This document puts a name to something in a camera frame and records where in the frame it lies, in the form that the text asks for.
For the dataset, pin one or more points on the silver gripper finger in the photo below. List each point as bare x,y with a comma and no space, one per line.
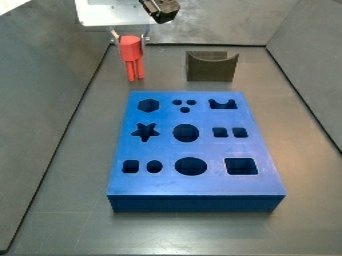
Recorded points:
144,35
116,37

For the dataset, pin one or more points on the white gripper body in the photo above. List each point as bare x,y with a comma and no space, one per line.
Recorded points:
111,13

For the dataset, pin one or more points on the red three prong object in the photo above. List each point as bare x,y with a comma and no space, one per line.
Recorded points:
131,53

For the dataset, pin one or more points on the blue shape sorting board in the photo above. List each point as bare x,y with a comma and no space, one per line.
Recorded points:
191,156

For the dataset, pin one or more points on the black curved holder block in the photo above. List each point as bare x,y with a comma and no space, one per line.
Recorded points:
210,66

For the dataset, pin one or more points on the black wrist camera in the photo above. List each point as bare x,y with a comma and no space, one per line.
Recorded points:
162,10

